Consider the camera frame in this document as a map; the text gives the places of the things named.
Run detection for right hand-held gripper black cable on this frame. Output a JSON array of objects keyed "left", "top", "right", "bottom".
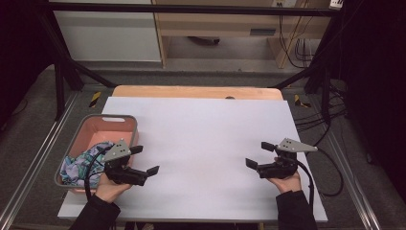
[{"left": 286, "top": 156, "right": 316, "bottom": 214}]

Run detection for black metal frame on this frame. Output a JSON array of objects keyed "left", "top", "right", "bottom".
[{"left": 34, "top": 0, "right": 349, "bottom": 124}]

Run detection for hand-held gripper black cable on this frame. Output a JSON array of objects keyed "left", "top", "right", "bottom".
[
  {"left": 286, "top": 156, "right": 316, "bottom": 214},
  {"left": 83, "top": 146, "right": 113, "bottom": 201}
]

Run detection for white cabinet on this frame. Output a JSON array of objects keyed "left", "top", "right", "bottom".
[{"left": 52, "top": 0, "right": 162, "bottom": 63}]

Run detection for black curtain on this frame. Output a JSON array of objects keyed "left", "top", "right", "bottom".
[
  {"left": 0, "top": 0, "right": 56, "bottom": 128},
  {"left": 338, "top": 0, "right": 406, "bottom": 205}
]

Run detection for left hand-held gripper black cable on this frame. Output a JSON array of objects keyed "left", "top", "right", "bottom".
[{"left": 83, "top": 146, "right": 113, "bottom": 201}]

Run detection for black cables under desk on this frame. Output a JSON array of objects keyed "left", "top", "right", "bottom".
[{"left": 278, "top": 13, "right": 315, "bottom": 70}]

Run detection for aluminium floor rail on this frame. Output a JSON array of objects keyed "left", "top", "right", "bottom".
[
  {"left": 0, "top": 92, "right": 79, "bottom": 230},
  {"left": 319, "top": 127, "right": 382, "bottom": 230}
]

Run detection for looped black floor cable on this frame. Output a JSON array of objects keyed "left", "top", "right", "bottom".
[{"left": 303, "top": 121, "right": 345, "bottom": 197}]

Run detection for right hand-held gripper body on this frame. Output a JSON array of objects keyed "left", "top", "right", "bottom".
[{"left": 257, "top": 137, "right": 319, "bottom": 179}]

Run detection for person's right hand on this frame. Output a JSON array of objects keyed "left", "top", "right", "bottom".
[{"left": 267, "top": 171, "right": 303, "bottom": 195}]

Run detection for pink basket with grey rim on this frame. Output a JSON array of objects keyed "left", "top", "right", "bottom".
[{"left": 54, "top": 113, "right": 140, "bottom": 196}]

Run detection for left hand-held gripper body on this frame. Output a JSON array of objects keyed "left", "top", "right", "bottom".
[{"left": 101, "top": 138, "right": 148, "bottom": 187}]

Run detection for light wooden desk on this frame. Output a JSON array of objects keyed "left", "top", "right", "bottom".
[{"left": 152, "top": 0, "right": 333, "bottom": 70}]

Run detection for person's left hand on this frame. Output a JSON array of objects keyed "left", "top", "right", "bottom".
[{"left": 95, "top": 173, "right": 133, "bottom": 204}]

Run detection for purple seahorse print swimsuit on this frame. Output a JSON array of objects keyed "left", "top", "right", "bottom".
[{"left": 59, "top": 141, "right": 114, "bottom": 189}]

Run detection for black floor cable bundle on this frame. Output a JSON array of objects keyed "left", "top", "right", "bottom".
[{"left": 293, "top": 82, "right": 349, "bottom": 133}]

